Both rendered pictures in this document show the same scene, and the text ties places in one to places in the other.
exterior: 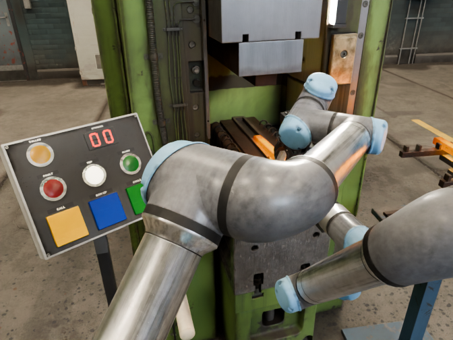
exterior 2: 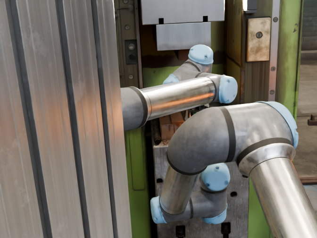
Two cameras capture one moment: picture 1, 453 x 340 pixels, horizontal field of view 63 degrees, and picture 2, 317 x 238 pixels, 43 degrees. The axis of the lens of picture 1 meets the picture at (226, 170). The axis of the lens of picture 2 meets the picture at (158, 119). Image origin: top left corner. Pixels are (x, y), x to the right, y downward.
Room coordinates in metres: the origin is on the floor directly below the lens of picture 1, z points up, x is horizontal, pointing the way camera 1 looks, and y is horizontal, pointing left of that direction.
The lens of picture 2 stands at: (-0.38, -0.37, 1.52)
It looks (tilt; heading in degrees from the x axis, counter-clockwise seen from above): 19 degrees down; 13
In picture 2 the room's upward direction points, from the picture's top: 3 degrees counter-clockwise
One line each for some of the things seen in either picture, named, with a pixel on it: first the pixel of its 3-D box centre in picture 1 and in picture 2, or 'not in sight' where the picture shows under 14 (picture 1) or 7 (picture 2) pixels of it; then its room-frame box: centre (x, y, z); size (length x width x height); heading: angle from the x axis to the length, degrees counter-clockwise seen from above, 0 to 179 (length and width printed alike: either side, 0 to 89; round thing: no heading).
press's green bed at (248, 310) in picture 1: (255, 280); not in sight; (1.33, -0.13, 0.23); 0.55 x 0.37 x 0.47; 15
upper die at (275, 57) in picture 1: (249, 47); (178, 29); (1.31, -0.08, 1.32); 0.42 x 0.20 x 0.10; 15
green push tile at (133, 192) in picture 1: (142, 197); not in sight; (0.85, 0.23, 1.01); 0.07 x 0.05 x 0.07; 130
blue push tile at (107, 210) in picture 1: (107, 210); not in sight; (0.79, 0.30, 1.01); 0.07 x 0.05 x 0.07; 130
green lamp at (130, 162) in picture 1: (130, 163); not in sight; (0.89, 0.26, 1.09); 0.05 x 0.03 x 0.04; 105
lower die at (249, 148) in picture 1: (247, 144); (180, 112); (1.31, -0.08, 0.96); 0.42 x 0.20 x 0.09; 15
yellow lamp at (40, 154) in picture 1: (40, 154); not in sight; (0.79, 0.44, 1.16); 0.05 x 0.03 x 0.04; 105
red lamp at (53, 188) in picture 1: (53, 188); not in sight; (0.76, 0.41, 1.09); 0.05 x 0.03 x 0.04; 105
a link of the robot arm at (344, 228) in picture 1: (353, 239); (213, 171); (0.66, -0.28, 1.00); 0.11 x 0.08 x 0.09; 15
